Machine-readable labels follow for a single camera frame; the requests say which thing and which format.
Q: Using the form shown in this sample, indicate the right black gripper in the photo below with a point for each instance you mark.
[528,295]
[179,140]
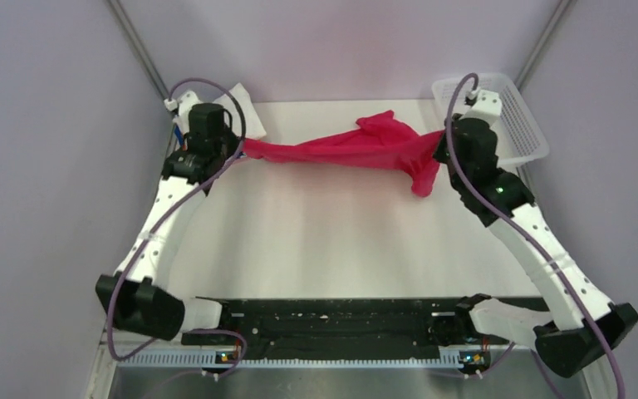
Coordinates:
[439,151]

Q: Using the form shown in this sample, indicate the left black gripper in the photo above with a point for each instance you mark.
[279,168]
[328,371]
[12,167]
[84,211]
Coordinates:
[233,140]

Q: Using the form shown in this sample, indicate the red t shirt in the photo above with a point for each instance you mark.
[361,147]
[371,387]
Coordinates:
[378,142]

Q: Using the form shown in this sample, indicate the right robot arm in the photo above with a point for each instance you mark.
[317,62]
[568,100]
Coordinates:
[580,322]

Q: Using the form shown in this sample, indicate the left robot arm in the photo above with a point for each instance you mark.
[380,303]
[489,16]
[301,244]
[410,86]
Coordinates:
[135,297]

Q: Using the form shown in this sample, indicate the white plastic basket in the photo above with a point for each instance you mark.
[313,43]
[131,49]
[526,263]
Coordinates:
[520,140]

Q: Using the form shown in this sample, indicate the white folded t shirt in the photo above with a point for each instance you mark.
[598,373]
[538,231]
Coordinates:
[254,127]

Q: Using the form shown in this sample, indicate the left aluminium frame post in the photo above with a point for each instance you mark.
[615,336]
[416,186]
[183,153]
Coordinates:
[139,50]

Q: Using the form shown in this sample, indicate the aluminium frame post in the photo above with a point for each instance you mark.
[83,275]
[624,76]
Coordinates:
[543,42]
[139,50]

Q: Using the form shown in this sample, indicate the right aluminium frame post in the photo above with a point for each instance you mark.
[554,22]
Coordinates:
[543,42]

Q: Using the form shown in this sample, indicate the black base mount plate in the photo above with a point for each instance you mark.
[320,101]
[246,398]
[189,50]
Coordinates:
[373,329]

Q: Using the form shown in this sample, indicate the white slotted cable duct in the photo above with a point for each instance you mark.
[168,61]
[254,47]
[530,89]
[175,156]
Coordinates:
[212,359]

